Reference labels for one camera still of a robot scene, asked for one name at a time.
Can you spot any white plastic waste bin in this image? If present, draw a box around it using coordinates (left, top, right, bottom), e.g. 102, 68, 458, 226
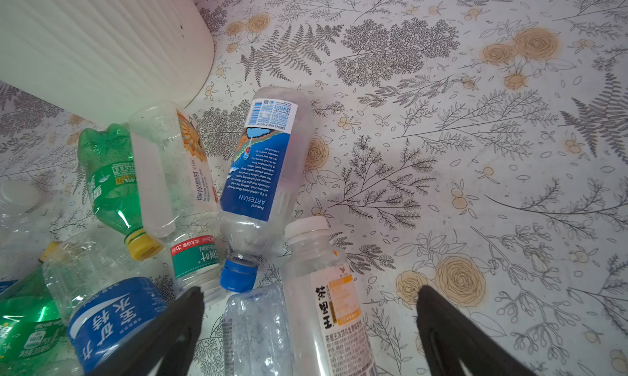
1, 0, 214, 126

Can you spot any clear tea bottle white cap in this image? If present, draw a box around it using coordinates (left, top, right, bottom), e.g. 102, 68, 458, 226
281, 217, 377, 375

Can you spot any square bottle blue artesian label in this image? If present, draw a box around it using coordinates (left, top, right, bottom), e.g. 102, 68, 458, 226
219, 86, 313, 293

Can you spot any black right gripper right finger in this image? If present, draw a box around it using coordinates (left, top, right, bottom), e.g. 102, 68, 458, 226
416, 285, 532, 375

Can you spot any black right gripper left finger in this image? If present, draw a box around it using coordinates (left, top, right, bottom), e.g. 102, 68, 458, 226
88, 287, 205, 375

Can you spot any clear bottle orange flower label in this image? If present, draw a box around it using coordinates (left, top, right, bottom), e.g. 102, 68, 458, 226
129, 101, 226, 305

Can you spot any green bottle yellow cap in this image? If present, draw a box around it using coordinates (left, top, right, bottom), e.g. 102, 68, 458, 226
1, 242, 75, 375

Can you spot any long clear bottle blue cap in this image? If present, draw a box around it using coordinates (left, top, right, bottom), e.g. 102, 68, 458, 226
222, 284, 294, 375

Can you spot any green bottle near bin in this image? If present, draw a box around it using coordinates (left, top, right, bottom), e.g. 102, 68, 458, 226
78, 124, 163, 261

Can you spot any clear bottle blue label middle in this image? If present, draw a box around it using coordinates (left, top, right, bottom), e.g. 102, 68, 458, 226
43, 228, 167, 374

